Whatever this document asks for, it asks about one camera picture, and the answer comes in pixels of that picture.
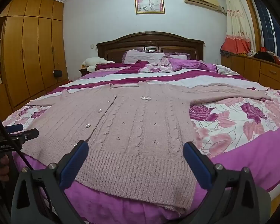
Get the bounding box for person's left hand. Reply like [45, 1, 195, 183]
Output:
[0, 155, 11, 182]

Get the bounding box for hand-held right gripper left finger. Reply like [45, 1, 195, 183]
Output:
[10, 140, 89, 224]

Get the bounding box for wooden wardrobe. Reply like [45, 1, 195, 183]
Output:
[0, 0, 69, 122]

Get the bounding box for light purple pillow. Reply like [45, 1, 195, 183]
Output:
[122, 49, 165, 64]
[166, 52, 191, 60]

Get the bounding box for black clothes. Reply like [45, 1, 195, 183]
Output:
[252, 51, 274, 62]

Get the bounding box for low wooden cabinet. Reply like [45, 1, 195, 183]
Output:
[220, 51, 280, 91]

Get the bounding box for white plush toy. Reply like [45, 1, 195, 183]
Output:
[82, 57, 115, 72]

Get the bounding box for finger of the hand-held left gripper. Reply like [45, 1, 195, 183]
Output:
[13, 129, 40, 143]
[5, 124, 24, 134]

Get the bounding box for framed wall photo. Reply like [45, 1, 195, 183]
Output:
[134, 0, 166, 14]

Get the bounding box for dark wooden nightstand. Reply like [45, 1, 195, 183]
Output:
[79, 68, 96, 76]

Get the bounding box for purple floral quilt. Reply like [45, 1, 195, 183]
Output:
[96, 57, 224, 74]

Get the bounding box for floral pink bed sheet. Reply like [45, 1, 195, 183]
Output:
[1, 61, 280, 224]

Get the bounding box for floral cream orange curtain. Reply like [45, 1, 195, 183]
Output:
[220, 0, 257, 54]

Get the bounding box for wall air conditioner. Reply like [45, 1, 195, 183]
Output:
[183, 0, 225, 13]

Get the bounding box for window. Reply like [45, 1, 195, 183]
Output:
[252, 0, 280, 64]

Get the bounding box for dark wooden headboard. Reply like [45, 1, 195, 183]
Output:
[96, 31, 205, 63]

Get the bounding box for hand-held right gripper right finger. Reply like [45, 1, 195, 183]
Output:
[183, 141, 271, 224]

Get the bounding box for pink knitted cardigan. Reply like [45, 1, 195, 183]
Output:
[21, 81, 272, 215]

